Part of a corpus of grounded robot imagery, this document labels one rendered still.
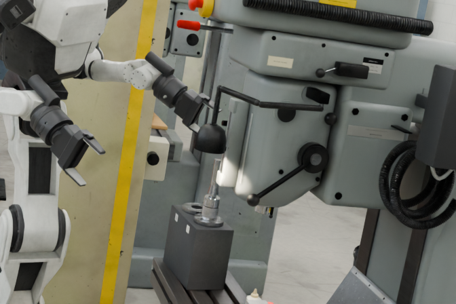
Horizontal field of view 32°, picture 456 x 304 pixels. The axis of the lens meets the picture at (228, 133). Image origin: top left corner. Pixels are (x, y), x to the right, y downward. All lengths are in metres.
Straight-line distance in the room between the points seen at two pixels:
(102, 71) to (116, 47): 0.97
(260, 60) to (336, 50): 0.18
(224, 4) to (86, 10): 0.66
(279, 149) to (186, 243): 0.62
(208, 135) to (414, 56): 0.52
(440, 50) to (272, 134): 0.45
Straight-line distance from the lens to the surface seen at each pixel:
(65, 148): 2.04
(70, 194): 3.70
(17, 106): 2.11
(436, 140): 1.71
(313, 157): 1.86
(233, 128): 1.89
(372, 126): 1.92
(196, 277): 2.36
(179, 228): 2.43
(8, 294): 2.56
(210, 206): 2.34
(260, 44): 1.78
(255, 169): 1.87
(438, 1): 9.47
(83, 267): 3.82
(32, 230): 2.41
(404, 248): 2.12
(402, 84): 1.94
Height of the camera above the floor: 1.84
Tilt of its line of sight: 11 degrees down
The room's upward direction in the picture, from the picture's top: 10 degrees clockwise
